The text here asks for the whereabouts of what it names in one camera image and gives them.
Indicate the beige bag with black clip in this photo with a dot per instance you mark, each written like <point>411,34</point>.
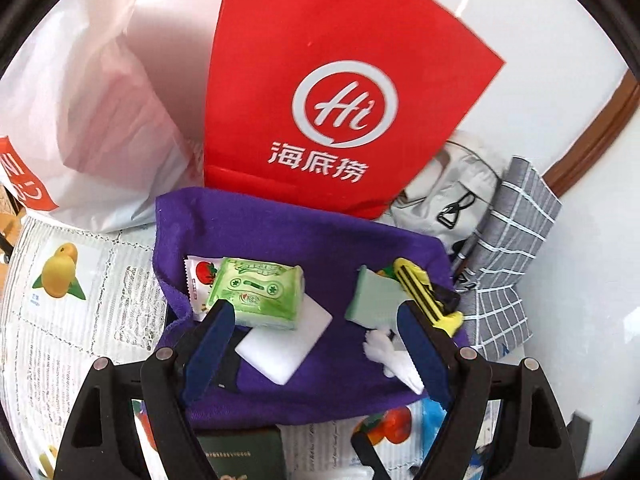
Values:
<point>450,185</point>

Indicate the green tissue packet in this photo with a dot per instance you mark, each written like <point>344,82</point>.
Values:
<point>255,290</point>

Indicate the purple cloth bag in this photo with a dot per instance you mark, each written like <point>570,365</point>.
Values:
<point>310,245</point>

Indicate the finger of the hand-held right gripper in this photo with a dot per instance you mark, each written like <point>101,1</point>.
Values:
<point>367,452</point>

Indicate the white plastic bag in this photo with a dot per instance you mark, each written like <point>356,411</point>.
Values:
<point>90,110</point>

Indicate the brown wooden frame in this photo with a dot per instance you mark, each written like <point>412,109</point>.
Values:
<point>600,145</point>

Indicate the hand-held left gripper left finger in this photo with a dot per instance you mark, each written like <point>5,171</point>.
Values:
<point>210,355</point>

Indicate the dark green booklet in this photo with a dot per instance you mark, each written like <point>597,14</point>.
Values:
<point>240,455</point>

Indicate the fruit printed newspaper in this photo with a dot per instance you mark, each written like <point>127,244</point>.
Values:
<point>75,320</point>

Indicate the blue tissue pack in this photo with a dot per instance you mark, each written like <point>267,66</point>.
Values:
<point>432,420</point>

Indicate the white glove with green cuff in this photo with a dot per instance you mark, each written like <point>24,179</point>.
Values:
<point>372,297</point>

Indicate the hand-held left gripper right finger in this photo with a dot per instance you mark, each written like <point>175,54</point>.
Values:
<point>425,355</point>

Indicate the red paper bag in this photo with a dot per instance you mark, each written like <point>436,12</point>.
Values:
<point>325,60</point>

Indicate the grey checked cloth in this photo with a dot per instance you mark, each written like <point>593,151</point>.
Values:
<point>505,260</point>

